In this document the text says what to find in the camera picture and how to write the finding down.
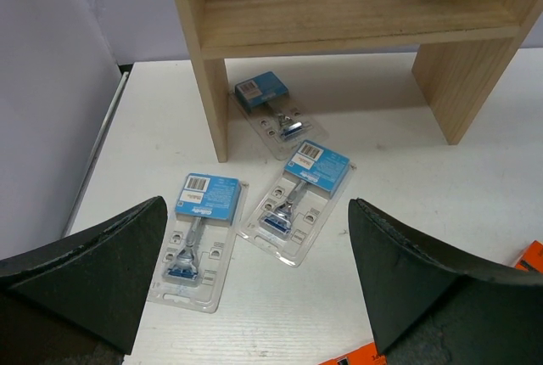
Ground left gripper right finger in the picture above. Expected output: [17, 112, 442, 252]
[348, 199, 542, 364]

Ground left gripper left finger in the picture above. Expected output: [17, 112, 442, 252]
[1, 196, 168, 364]

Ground orange fusion box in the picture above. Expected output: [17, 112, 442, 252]
[322, 343, 383, 365]
[514, 240, 543, 273]

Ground blue razor blister under shelf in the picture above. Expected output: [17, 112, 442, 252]
[230, 71, 327, 160]

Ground wooden two-tier shelf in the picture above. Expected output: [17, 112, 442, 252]
[175, 0, 542, 162]

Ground blue razor blister left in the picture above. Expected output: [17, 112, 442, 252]
[148, 172, 249, 313]

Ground blue razor blister middle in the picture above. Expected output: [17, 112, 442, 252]
[237, 140, 356, 267]

